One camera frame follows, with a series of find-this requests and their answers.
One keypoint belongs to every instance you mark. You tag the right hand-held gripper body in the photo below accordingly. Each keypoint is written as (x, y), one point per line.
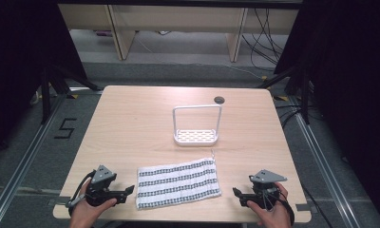
(264, 186)

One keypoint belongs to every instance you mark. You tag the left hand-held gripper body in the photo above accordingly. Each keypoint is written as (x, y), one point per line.
(99, 185)

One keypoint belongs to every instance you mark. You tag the person's left hand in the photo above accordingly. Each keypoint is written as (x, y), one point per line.
(86, 212)

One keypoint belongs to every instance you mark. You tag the person's right hand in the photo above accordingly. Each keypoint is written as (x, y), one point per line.
(273, 215)

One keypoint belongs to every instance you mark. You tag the white striped dish towel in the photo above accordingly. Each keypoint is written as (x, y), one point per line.
(178, 183)

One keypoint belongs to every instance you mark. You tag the white metal towel rack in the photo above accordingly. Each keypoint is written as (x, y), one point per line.
(196, 136)

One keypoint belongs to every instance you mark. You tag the black metal stand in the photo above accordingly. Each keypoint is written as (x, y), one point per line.
(46, 95)
(305, 95)

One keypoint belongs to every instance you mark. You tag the dark curtain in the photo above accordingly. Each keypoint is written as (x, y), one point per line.
(23, 63)
(352, 79)

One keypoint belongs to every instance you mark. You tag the metal floor rail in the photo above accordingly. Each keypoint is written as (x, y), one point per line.
(324, 171)
(23, 158)

